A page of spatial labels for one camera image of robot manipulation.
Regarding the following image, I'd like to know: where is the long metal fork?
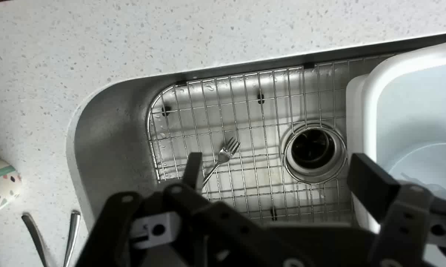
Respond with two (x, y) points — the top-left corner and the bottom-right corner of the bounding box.
(60, 208), (81, 267)

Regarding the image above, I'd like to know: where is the wire sink bottom grid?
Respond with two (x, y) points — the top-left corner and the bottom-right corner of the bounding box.
(145, 53), (397, 227)

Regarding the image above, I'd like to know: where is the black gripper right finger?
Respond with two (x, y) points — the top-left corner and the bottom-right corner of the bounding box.
(346, 151), (446, 267)

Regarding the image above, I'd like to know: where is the small metal fork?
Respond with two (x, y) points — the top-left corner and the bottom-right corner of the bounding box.
(198, 136), (241, 191)

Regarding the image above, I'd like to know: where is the white plastic wash tub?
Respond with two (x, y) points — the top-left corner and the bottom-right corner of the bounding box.
(345, 39), (446, 267)

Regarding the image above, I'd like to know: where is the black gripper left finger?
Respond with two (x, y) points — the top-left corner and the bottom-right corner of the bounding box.
(75, 151), (302, 267)

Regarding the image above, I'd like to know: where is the stainless steel sink basin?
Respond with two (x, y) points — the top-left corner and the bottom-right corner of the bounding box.
(65, 31), (446, 267)

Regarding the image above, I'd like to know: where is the round sink drain strainer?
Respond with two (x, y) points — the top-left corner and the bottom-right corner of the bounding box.
(280, 117), (348, 184)

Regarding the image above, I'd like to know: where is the white patterned paper cup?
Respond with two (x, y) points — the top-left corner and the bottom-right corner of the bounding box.
(0, 157), (23, 222)

